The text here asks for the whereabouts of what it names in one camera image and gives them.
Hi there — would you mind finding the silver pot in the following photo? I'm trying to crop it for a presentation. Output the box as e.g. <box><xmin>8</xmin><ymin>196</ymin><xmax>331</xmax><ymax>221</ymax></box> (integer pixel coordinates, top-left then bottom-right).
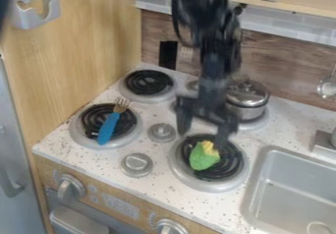
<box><xmin>223</xmin><ymin>78</ymin><xmax>272</xmax><ymax>123</ymax></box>

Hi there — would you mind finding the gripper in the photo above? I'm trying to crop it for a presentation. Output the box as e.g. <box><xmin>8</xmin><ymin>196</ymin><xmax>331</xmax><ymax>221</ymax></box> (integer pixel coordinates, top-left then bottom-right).
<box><xmin>174</xmin><ymin>52</ymin><xmax>241</xmax><ymax>152</ymax></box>

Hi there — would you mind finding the toy corn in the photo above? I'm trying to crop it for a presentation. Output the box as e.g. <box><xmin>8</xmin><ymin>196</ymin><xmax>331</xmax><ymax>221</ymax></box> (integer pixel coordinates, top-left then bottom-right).
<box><xmin>188</xmin><ymin>140</ymin><xmax>224</xmax><ymax>172</ymax></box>

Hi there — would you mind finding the blue fork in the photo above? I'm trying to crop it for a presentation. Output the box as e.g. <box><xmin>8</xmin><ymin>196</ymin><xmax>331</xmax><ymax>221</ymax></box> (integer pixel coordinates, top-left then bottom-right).
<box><xmin>95</xmin><ymin>96</ymin><xmax>132</xmax><ymax>146</ymax></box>

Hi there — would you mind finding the grey wall hook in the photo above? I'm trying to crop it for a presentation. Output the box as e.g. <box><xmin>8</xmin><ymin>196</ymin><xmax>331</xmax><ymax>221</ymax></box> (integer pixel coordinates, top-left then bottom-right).
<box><xmin>9</xmin><ymin>0</ymin><xmax>62</xmax><ymax>31</ymax></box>

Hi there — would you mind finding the grey toy fridge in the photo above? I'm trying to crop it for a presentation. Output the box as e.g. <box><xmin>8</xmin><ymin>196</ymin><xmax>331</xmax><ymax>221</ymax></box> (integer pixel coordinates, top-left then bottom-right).
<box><xmin>0</xmin><ymin>53</ymin><xmax>49</xmax><ymax>234</ymax></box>

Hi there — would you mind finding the toy stove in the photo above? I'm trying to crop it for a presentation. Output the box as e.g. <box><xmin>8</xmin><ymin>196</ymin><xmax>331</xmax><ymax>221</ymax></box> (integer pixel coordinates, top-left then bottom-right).
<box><xmin>68</xmin><ymin>68</ymin><xmax>272</xmax><ymax>194</ymax></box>

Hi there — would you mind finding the toy sink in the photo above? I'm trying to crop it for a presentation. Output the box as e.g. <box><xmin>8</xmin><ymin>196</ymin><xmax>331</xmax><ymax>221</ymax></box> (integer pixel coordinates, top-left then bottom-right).
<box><xmin>239</xmin><ymin>146</ymin><xmax>336</xmax><ymax>234</ymax></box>

